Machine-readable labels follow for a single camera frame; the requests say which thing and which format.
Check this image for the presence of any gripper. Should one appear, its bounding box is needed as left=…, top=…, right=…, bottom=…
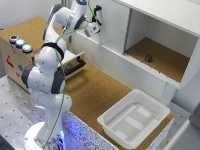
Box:
left=83, top=21, right=102, bottom=38

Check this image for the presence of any white sliding door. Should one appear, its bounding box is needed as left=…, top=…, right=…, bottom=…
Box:
left=75, top=0, right=131, bottom=56

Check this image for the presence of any wooden drawer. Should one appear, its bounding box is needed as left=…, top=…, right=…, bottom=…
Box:
left=56, top=50, right=88, bottom=81

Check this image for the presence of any white cabinet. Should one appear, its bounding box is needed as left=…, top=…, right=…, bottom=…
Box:
left=68, top=0, right=200, bottom=108

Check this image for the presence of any green button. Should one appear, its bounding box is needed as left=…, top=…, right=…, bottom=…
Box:
left=21, top=43, right=34, bottom=54

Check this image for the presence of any wooden drawer box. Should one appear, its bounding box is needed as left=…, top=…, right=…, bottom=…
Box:
left=0, top=16, right=73, bottom=92

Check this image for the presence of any blue button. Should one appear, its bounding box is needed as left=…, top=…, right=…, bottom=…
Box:
left=15, top=38, right=26, bottom=48

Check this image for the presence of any red button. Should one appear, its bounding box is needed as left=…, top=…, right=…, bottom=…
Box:
left=8, top=34, right=19, bottom=45

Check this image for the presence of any white plastic box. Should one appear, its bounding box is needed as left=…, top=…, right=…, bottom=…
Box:
left=96, top=88, right=171, bottom=150

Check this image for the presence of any black door handle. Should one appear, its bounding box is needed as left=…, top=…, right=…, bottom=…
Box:
left=93, top=4, right=103, bottom=26

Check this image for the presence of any black drawer handle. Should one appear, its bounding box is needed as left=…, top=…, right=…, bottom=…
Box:
left=63, top=56, right=87, bottom=77

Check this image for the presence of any green cable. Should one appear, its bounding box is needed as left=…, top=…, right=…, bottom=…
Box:
left=42, top=0, right=98, bottom=150

